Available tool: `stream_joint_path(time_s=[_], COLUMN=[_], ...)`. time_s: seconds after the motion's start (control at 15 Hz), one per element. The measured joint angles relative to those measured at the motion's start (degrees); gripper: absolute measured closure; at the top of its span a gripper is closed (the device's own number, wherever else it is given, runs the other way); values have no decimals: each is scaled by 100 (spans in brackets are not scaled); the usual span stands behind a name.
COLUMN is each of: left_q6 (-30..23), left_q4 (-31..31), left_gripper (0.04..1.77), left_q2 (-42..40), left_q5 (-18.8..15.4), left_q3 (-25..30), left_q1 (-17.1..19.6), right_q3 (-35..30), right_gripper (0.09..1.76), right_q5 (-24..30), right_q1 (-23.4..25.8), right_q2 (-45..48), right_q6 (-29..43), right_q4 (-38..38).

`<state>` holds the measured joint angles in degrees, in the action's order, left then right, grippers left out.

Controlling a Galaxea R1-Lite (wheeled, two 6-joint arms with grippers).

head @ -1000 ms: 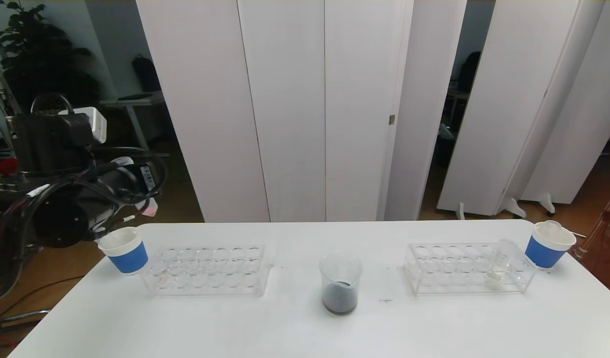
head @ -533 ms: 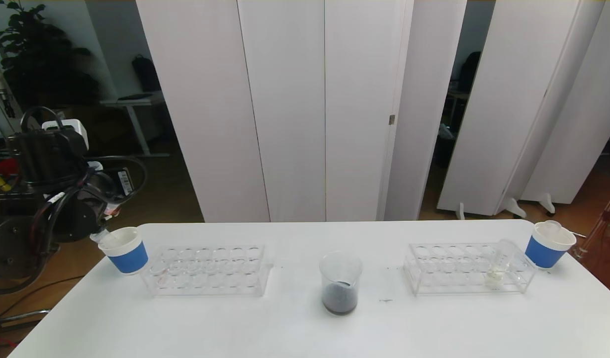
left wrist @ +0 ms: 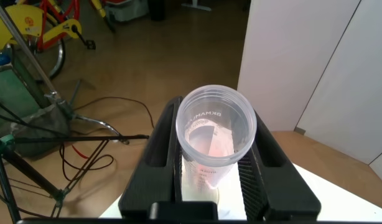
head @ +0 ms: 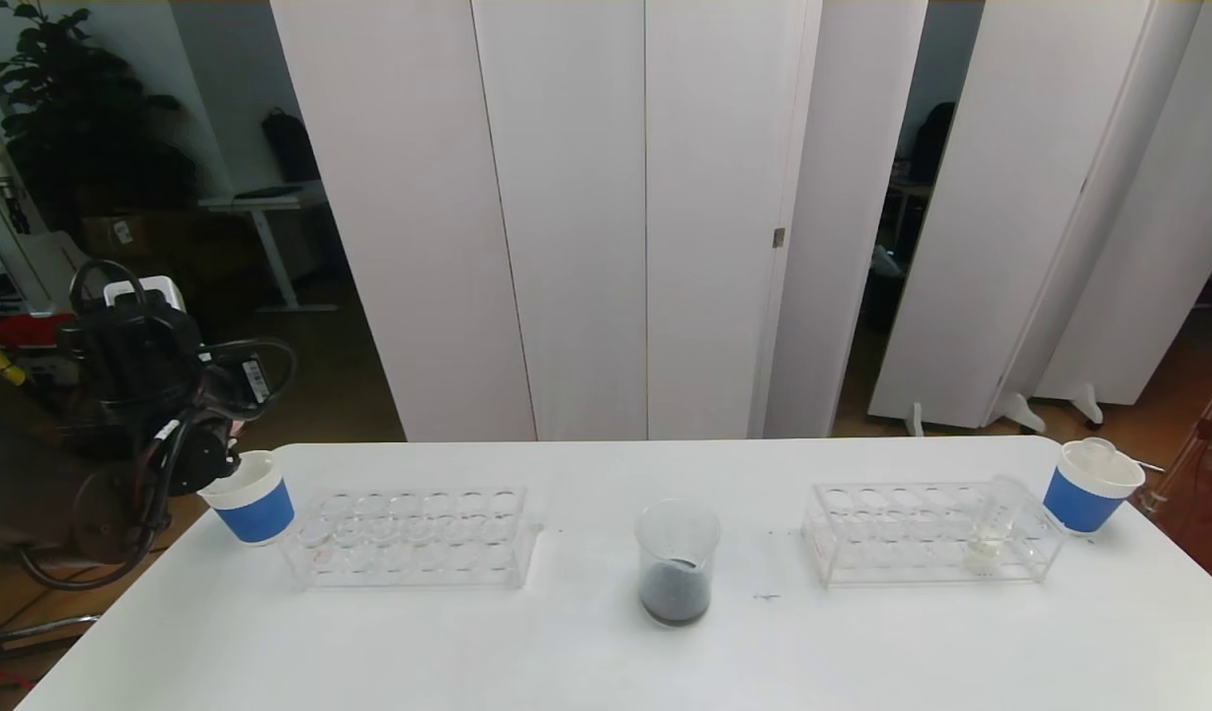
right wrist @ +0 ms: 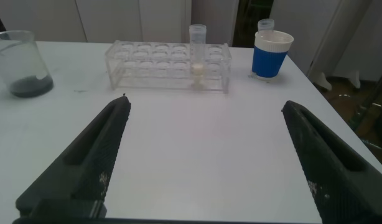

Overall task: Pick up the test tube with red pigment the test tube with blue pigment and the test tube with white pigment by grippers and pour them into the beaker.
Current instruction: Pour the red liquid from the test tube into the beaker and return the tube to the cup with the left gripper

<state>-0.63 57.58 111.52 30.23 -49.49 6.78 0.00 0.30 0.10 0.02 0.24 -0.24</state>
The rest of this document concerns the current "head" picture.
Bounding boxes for black chair backrest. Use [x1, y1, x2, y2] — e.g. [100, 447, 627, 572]
[907, 102, 957, 187]

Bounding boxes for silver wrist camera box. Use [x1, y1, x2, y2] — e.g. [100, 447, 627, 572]
[102, 276, 188, 315]

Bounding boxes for white machine with base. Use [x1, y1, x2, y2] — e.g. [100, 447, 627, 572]
[0, 89, 88, 317]

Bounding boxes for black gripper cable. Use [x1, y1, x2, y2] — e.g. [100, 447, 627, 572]
[68, 259, 154, 322]

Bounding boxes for white office desk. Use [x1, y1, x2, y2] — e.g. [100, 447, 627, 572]
[199, 183, 338, 315]

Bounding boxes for black backpack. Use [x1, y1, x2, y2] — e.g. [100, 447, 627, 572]
[261, 109, 322, 185]

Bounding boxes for yellow liquid test tube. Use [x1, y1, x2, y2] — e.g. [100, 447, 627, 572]
[964, 475, 1025, 576]

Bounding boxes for clear acrylic test tube rack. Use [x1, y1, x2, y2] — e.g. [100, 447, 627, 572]
[280, 484, 543, 591]
[801, 481, 1067, 588]

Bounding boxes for white partition panel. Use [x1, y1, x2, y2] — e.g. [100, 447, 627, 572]
[270, 0, 929, 442]
[867, 0, 1204, 438]
[1001, 0, 1212, 429]

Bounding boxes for dark green potted plant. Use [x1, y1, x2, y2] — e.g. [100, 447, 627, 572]
[0, 0, 197, 233]

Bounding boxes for brown cardboard box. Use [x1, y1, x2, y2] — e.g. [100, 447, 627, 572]
[80, 209, 197, 277]

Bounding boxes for brown metal stand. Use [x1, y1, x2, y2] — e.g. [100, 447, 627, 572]
[1139, 357, 1212, 593]

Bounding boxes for black floor cable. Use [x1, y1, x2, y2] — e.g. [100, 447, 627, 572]
[0, 546, 172, 633]

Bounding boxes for white blue paper cup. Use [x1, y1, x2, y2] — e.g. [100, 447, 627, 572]
[197, 450, 296, 546]
[1042, 441, 1146, 535]

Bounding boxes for silver metal frame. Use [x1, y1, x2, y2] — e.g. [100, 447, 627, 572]
[0, 583, 103, 711]

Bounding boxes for red plastic box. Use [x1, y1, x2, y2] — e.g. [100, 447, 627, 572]
[0, 313, 73, 349]

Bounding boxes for clear glass beaker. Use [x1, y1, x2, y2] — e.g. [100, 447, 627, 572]
[633, 500, 722, 628]

